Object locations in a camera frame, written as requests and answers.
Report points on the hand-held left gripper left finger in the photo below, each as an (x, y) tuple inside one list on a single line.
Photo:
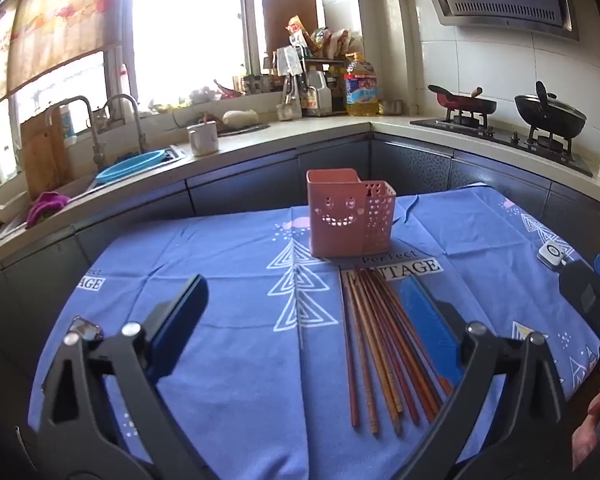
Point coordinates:
[(177, 337)]

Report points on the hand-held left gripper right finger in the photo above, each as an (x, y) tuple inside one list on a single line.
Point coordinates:
[(425, 320)]

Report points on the bundle of wooden chopsticks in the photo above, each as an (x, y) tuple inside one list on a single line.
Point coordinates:
[(375, 310)]

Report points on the pink plastic utensil holder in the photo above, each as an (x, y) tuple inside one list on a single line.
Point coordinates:
[(350, 242)]

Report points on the person's right hand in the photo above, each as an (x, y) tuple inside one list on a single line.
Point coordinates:
[(585, 442)]

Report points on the small white square device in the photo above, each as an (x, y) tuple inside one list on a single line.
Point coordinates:
[(551, 255)]

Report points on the blue printed tablecloth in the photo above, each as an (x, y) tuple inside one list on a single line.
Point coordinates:
[(230, 310)]

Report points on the black wok with lid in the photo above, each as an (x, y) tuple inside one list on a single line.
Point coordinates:
[(550, 115)]

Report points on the black gas stove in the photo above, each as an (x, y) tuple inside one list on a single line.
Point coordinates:
[(500, 135)]

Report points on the blue plastic basin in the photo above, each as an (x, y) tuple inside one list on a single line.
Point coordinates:
[(127, 166)]

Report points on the pink cloth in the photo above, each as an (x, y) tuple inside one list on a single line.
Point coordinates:
[(47, 207)]

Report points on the steel kitchen sink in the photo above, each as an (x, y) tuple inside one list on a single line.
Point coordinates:
[(172, 153)]

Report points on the white mug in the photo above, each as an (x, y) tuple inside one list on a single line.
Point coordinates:
[(204, 140)]

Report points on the red frying pan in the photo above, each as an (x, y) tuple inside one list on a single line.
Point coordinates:
[(467, 104)]

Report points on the steel kitchen faucet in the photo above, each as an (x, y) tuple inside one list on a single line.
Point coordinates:
[(137, 120), (94, 125)]

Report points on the wooden cutting board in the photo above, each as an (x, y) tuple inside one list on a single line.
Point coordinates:
[(42, 160)]

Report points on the pale round dough lump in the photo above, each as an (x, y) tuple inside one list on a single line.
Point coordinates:
[(240, 117)]

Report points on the yellow cooking oil bottle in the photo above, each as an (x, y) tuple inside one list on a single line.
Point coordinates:
[(361, 90)]

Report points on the white garlic bulbs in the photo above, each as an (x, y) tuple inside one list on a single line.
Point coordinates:
[(204, 95)]

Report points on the white plastic bottle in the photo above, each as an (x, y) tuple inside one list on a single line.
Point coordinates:
[(317, 94)]

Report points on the black spice rack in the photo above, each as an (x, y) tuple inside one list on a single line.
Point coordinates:
[(335, 85)]

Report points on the clear food bags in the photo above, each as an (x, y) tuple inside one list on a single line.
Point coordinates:
[(337, 42)]

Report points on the white hanging utensil caddy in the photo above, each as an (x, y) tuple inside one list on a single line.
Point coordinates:
[(289, 62)]

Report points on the orange snack bag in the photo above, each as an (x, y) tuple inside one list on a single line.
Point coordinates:
[(297, 30)]

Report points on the brown board panel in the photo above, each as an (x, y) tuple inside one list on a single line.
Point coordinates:
[(287, 20)]

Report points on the patterned window blind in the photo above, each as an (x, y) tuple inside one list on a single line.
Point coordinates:
[(55, 25)]

